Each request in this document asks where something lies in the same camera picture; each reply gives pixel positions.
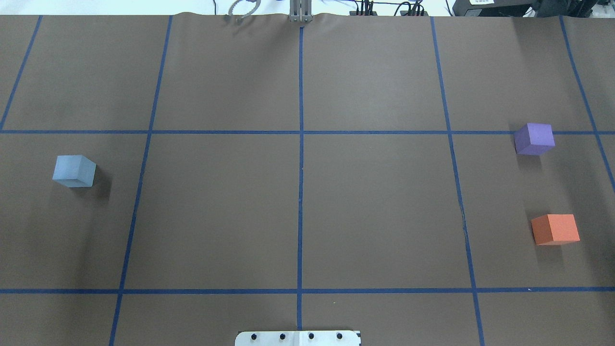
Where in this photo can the light blue foam block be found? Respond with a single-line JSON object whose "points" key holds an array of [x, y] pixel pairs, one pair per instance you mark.
{"points": [[74, 171]]}

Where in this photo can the purple foam block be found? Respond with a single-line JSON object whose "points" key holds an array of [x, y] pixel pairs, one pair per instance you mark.
{"points": [[534, 139]]}

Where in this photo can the orange foam block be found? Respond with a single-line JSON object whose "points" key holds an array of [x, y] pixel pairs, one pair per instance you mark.
{"points": [[554, 229]]}

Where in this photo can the grey metal clamp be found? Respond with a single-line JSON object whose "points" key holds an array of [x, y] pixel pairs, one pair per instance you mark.
{"points": [[239, 10]]}

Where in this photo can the black equipment box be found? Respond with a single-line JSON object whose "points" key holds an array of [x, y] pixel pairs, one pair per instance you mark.
{"points": [[533, 8]]}

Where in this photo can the metal camera post bracket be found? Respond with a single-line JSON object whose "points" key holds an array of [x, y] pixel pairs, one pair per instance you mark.
{"points": [[300, 11]]}

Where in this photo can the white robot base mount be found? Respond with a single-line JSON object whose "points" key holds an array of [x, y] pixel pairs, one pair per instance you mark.
{"points": [[299, 338]]}

